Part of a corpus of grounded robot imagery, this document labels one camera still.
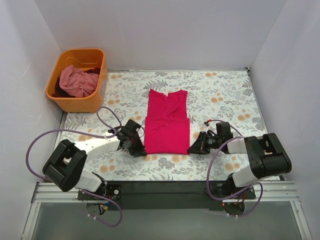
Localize orange plastic laundry basket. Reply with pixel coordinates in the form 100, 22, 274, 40
45, 48, 108, 113

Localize magenta t shirt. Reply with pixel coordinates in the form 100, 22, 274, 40
144, 89, 190, 155

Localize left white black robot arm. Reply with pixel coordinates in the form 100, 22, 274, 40
42, 119, 147, 200

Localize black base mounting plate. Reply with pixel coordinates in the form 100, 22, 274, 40
77, 180, 256, 212

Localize floral patterned table mat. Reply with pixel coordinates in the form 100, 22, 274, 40
57, 70, 267, 181

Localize aluminium frame rail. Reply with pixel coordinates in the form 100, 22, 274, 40
22, 181, 312, 240

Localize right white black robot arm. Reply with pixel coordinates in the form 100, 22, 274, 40
187, 120, 292, 201

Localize light pink shirt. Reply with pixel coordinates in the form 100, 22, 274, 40
59, 64, 101, 99

